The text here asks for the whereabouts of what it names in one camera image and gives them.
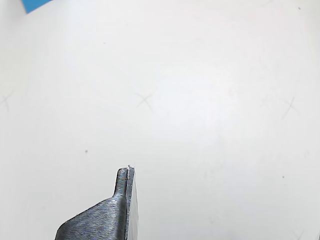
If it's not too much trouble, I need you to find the blue foam cube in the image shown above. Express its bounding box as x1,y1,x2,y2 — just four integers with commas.
21,0,55,14

